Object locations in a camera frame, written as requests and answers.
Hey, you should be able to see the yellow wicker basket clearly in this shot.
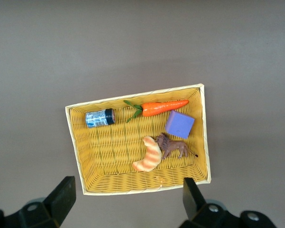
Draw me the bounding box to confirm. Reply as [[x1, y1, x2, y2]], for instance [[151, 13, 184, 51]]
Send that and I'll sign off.
[[65, 83, 212, 196]]

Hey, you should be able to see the brown toy lion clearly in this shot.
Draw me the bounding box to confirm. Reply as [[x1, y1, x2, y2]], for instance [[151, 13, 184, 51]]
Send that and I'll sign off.
[[155, 132, 199, 160]]

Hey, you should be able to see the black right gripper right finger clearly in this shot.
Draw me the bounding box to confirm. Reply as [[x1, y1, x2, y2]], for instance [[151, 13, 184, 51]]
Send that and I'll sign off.
[[179, 178, 278, 228]]

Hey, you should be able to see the purple foam cube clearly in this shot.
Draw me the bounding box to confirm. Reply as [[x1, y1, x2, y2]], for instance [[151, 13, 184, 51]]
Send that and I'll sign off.
[[165, 110, 195, 140]]

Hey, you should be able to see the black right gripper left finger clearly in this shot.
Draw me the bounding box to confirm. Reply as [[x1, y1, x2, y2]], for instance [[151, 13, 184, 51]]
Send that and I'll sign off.
[[0, 175, 76, 228]]

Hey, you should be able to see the small blue jar black lid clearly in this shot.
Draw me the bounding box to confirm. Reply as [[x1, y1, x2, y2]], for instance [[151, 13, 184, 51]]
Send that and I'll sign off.
[[85, 108, 116, 129]]

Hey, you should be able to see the orange toy carrot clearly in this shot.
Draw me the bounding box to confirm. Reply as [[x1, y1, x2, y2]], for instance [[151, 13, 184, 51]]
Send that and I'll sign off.
[[123, 99, 190, 124]]

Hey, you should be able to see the toy croissant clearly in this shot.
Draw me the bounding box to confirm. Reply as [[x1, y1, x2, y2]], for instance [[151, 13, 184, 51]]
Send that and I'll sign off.
[[132, 135, 163, 172]]

